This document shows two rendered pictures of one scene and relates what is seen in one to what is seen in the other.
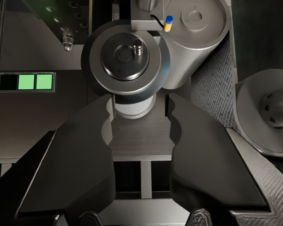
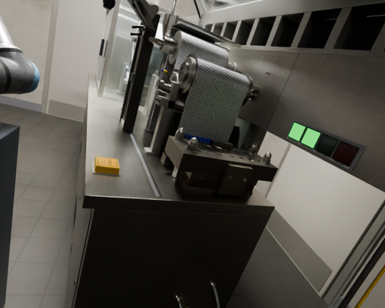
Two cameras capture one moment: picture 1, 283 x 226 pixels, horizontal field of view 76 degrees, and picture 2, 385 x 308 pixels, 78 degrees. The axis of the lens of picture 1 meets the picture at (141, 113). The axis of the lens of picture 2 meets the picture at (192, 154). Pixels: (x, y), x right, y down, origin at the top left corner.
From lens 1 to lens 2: 90 cm
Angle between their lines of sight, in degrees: 60
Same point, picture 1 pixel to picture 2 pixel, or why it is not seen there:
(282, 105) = (167, 44)
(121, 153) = (276, 52)
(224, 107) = (185, 52)
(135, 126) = (260, 73)
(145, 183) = (274, 28)
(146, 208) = (282, 7)
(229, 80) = (178, 62)
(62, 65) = not seen: outside the picture
